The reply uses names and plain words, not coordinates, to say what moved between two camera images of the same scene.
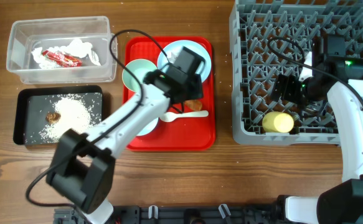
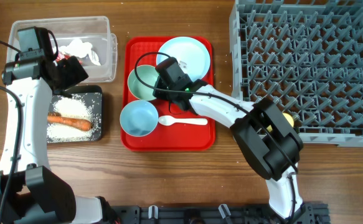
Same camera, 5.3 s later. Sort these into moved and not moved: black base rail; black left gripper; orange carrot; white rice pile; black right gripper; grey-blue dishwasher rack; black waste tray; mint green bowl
Moved: mint green bowl; black left gripper; orange carrot; black right gripper
Not moved: black base rail; grey-blue dishwasher rack; white rice pile; black waste tray
